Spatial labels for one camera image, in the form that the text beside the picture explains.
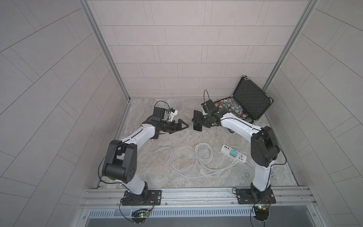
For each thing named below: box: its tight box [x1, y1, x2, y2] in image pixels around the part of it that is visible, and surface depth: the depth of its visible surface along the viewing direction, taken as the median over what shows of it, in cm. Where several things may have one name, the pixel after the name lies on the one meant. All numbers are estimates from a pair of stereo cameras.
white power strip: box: [220, 144, 248, 164], surface depth 87 cm
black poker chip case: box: [214, 75, 274, 124], surface depth 103 cm
